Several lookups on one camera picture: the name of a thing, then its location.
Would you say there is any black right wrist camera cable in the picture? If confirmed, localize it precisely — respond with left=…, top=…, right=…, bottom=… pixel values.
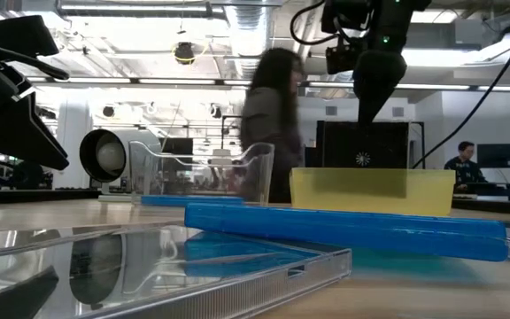
left=289, top=0, right=340, bottom=46

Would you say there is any black ceiling device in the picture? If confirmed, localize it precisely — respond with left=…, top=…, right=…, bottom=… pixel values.
left=174, top=41, right=197, bottom=66

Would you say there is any black computer monitor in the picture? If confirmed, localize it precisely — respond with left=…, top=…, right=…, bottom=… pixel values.
left=476, top=142, right=510, bottom=170

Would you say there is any white building column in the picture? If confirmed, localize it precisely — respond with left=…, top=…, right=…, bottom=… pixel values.
left=52, top=99, right=94, bottom=191

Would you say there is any long ceiling light strip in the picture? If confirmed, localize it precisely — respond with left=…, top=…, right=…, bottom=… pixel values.
left=28, top=77, right=510, bottom=92

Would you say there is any silver ventilation duct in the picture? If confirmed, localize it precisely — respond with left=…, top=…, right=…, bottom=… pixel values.
left=224, top=0, right=278, bottom=81

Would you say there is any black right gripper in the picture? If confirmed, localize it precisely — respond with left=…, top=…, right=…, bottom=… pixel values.
left=321, top=0, right=433, bottom=126

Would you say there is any white cylindrical spotlight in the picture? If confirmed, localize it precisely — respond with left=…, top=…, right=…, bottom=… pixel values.
left=79, top=128, right=164, bottom=203

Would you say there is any person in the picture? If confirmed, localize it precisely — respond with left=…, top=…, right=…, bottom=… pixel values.
left=238, top=47, right=305, bottom=204
left=443, top=140, right=490, bottom=192

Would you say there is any clear plastic bin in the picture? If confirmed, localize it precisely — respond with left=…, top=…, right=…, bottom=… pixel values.
left=127, top=140, right=276, bottom=207

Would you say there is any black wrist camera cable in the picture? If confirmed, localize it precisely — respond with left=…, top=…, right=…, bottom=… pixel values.
left=0, top=38, right=71, bottom=82
left=289, top=0, right=340, bottom=46

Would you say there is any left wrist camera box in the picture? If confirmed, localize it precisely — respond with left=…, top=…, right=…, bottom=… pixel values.
left=0, top=15, right=60, bottom=58

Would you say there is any yellow plastic bin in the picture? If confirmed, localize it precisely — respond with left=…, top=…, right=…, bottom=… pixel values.
left=289, top=167, right=457, bottom=217

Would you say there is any blue plastic disc case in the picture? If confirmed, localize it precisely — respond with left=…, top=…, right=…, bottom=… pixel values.
left=140, top=194, right=246, bottom=207
left=183, top=202, right=510, bottom=262

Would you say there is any black left wrist camera cable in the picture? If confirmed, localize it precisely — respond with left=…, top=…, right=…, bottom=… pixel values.
left=0, top=38, right=71, bottom=82

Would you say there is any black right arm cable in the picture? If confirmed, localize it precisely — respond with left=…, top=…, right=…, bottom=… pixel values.
left=413, top=0, right=510, bottom=169

